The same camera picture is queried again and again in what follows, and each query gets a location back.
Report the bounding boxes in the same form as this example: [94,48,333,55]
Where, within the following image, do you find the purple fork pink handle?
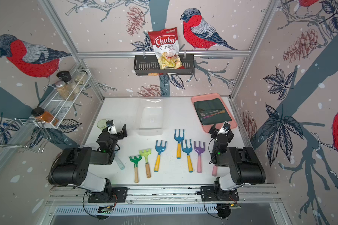
[194,141,206,173]
[212,165,217,177]

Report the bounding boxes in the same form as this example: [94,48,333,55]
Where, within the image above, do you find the lime green rake wooden handle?
[140,149,152,179]

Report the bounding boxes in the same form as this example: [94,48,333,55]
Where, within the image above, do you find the blue fork rake yellow handle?
[154,140,167,172]

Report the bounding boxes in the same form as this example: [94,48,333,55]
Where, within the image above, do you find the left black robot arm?
[48,121,128,203]

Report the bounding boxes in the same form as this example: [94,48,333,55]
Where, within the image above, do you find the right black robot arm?
[209,122,266,202]

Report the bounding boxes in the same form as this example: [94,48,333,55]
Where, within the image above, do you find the clear plastic storage box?
[135,98,164,136]

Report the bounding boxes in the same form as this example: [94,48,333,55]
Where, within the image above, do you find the green plastic cup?
[97,119,107,131]

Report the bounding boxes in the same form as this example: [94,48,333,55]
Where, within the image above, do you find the pink tray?
[191,93,238,133]

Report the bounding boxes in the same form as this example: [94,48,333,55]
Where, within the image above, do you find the dark green cloth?
[193,98,232,125]

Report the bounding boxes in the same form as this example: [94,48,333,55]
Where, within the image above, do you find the metal spoon on cloth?
[200,110,226,119]

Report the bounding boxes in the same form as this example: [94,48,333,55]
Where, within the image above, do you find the pale spice jar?
[74,70,87,85]

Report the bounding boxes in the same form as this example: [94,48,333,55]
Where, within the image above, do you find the beige spice jar silver lid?
[54,81,75,101]

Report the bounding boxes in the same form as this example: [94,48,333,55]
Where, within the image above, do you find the orange spice jar black lid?
[32,107,59,126]

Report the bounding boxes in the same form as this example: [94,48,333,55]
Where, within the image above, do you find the Chuba cassava chips bag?
[148,28,185,70]

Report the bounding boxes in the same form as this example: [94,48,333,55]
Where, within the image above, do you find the light blue fork pale handle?
[114,156,125,170]

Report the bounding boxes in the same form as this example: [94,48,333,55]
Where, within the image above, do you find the dark green rake wooden handle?
[129,155,142,183]

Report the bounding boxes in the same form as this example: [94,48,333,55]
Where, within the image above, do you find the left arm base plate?
[88,187,128,203]

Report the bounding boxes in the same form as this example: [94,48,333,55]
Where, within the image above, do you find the white wire shelf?
[39,68,92,128]

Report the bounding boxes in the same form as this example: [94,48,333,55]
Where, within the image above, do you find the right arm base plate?
[200,186,239,202]

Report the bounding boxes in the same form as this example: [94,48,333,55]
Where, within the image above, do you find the black wall basket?
[134,54,195,76]

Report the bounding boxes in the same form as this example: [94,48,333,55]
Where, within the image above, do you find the wire hook rack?
[0,118,51,153]

